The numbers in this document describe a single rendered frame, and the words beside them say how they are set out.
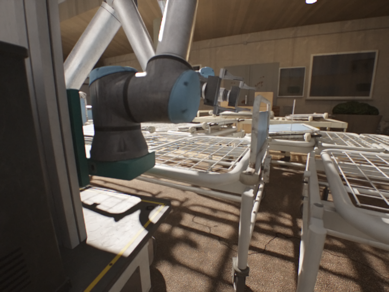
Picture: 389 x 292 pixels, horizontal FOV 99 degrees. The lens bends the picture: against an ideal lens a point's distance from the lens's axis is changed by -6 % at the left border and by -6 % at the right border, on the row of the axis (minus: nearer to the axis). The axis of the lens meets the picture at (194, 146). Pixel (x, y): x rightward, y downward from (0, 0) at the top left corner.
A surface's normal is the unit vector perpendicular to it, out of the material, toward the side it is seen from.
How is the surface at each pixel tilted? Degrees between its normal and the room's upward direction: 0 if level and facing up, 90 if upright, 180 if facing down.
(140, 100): 103
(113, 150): 70
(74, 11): 90
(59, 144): 90
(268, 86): 90
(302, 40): 90
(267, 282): 0
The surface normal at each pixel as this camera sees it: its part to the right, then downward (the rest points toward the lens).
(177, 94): -0.17, 0.14
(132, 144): 0.69, -0.20
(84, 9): -0.43, 0.18
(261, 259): 0.00, -0.98
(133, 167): 0.96, 0.06
